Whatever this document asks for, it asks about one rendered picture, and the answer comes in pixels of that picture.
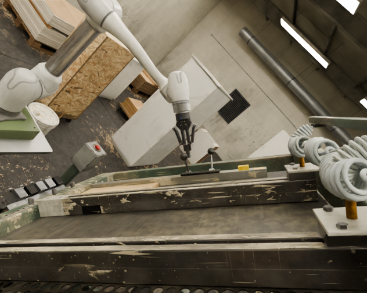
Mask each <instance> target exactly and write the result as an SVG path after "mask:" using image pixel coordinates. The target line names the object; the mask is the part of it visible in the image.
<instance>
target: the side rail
mask: <svg viewBox="0 0 367 293"><path fill-rule="evenodd" d="M292 156H293V155H291V154H284V155H273V156H262V157H256V158H245V159H234V160H223V161H217V162H213V168H214V169H221V171H223V170H235V169H238V166H241V165H249V168H254V167H266V168H267V172H274V171H286V169H285V165H289V163H293V159H292ZM188 168H189V171H190V170H191V171H203V170H209V169H210V168H211V162H206V163H195V164H189V165H188ZM186 171H187V169H186V165H179V166H168V167H157V168H151V169H140V170H129V171H118V172H116V173H114V174H113V175H114V179H115V181H118V180H131V179H137V178H149V177H162V176H174V175H180V174H182V173H185V172H186Z"/></svg>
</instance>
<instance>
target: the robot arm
mask: <svg viewBox="0 0 367 293"><path fill-rule="evenodd" d="M77 2H78V4H79V5H80V7H81V9H82V10H83V11H84V12H85V13H86V17H85V18H86V19H85V20H84V21H83V22H82V23H81V24H80V25H79V26H78V27H77V29H76V30H75V31H74V32H73V33H72V35H71V36H69V38H68V39H67V40H66V41H65V42H64V43H63V45H62V46H61V47H60V48H59V49H58V50H57V51H56V52H55V53H54V54H53V56H52V57H51V58H50V59H49V60H48V61H47V62H46V63H39V64H38V65H36V67H34V68H33V69H31V70H29V69H25V68H22V67H18V68H15V69H12V70H10V71H9V72H7V73H6V74H5V75H4V76H3V78H2V79H1V81H0V122H2V121H11V120H23V121H25V120H26V119H27V117H26V116H25V115H24V114H23V113H22V112H21V111H22V110H23V108H24V107H25V106H26V105H28V104H30V103H32V102H33V101H35V100H38V99H42V98H46V97H49V96H51V95H53V94H54V93H55V92H56V91H57V90H58V88H59V85H60V83H61V82H62V74H63V73H64V72H65V71H66V70H67V69H68V67H69V66H70V65H71V64H72V63H73V62H74V61H75V60H76V59H77V58H78V57H79V56H80V55H81V54H82V53H83V52H84V51H85V50H86V48H87V47H88V46H89V45H90V44H91V43H92V42H93V41H94V40H95V39H96V37H97V36H98V35H99V34H103V33H106V32H108V33H110V34H111V35H113V36H114V37H116V38H117V39H118V40H119V41H121V42H122V43H123V44H124V45H125V46H126V47H127V48H128V49H129V51H130V52H131V53H132V54H133V55H134V57H135V58H136V59H137V61H138V62H139V63H140V64H141V65H142V67H143V68H144V69H145V70H146V71H147V73H148V74H149V75H150V77H151V78H152V79H153V80H154V81H155V82H156V84H157V85H158V86H159V92H160V93H161V95H162V96H163V97H164V99H165V100H166V101H167V102H168V103H171V104H172V107H173V111H174V113H176V114H175V117H176V126H175V127H173V128H172V129H173V130H174V131H175V134H176V136H177V139H178V142H179V144H180V145H183V149H184V151H186V154H187V156H188V158H190V151H191V150H192V149H191V144H192V143H193V142H194V137H195V128H196V124H193V123H192V122H191V120H190V113H189V112H188V111H190V104H189V86H188V80H187V78H186V76H185V73H184V72H182V71H174V72H172V73H170V74H169V76H168V78H165V77H164V76H163V75H162V74H161V73H160V72H159V71H158V70H157V68H156V67H155V65H154V64H153V62H152V61H151V60H150V58H149V57H148V55H147V54H146V52H145V51H144V50H143V48H142V47H141V45H140V44H139V42H138V41H137V40H136V38H135V37H134V36H133V35H132V34H131V32H130V31H129V29H127V27H126V26H125V24H124V23H123V22H122V20H121V19H122V16H123V12H122V9H121V6H120V5H119V3H118V2H117V1H116V0H77ZM191 125H192V134H191V140H190V135H189V128H190V126H191ZM177 128H179V129H180V131H181V136H182V140H181V138H180V135H179V132H178V130H177ZM185 132H186V138H187V142H188V144H186V140H185Z"/></svg>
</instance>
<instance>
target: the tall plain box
mask: <svg viewBox="0 0 367 293"><path fill-rule="evenodd" d="M192 56H193V58H191V59H190V60H189V61H188V62H187V63H186V64H185V65H184V66H183V67H182V68H181V69H180V70H179V71H182V72H184V73H185V76H186V78H187V80H188V86H189V104H190V111H188V112H189V113H190V120H191V122H192V123H193V124H196V128H195V131H196V130H197V129H198V128H199V127H200V126H201V125H202V124H204V123H205V122H206V121H207V120H208V119H209V118H210V117H211V116H213V115H214V114H215V113H216V112H217V111H219V110H220V109H221V108H222V107H223V106H224V105H225V104H226V103H228V102H229V101H230V99H231V100H233V99H232V98H231V96H230V95H229V94H228V93H227V92H226V91H225V90H224V88H223V87H222V86H221V85H220V83H219V82H218V81H217V80H216V79H215V78H214V76H213V75H212V74H211V73H210V72H209V71H208V70H207V69H206V68H205V67H204V66H203V65H202V63H201V62H200V61H199V60H198V59H197V58H196V57H195V56H194V54H192ZM175 114H176V113H174V111H173V107H172V104H171V103H168V102H167V101H166V100H165V99H164V97H163V96H162V95H161V93H160V92H159V90H158V91H157V92H156V93H155V94H154V95H153V96H152V97H151V98H150V99H149V100H148V101H147V102H146V103H145V104H144V105H143V106H142V107H141V108H140V109H139V110H138V111H137V112H136V113H135V114H134V115H133V116H132V117H131V118H130V119H129V120H128V121H127V122H126V123H125V124H124V125H123V126H122V127H121V128H120V129H119V130H118V131H117V132H116V133H115V134H114V135H113V136H112V140H111V142H112V144H113V145H114V147H115V148H116V150H117V151H118V153H119V154H120V156H121V157H122V159H123V160H124V162H125V163H126V165H127V166H128V167H133V166H144V165H153V164H156V163H159V162H160V161H161V160H163V159H164V158H165V157H166V156H167V155H168V154H169V153H170V152H172V151H173V150H174V149H175V148H176V147H177V146H178V145H179V142H178V139H177V136H176V134H175V131H174V130H173V129H172V128H173V127H175V126H176V117H175Z"/></svg>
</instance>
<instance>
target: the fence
mask: <svg viewBox="0 0 367 293"><path fill-rule="evenodd" d="M254 168H259V167H254ZM254 168H249V170H241V171H238V169H235V170H223V171H220V172H219V173H213V174H200V175H193V176H181V175H174V176H162V177H149V178H137V179H131V180H118V181H107V182H100V183H95V184H92V185H91V186H92V188H103V187H116V186H124V185H137V184H150V183H159V186H164V185H177V184H190V183H204V182H212V181H225V180H239V179H247V178H260V177H268V175H267V168H266V167H264V169H254Z"/></svg>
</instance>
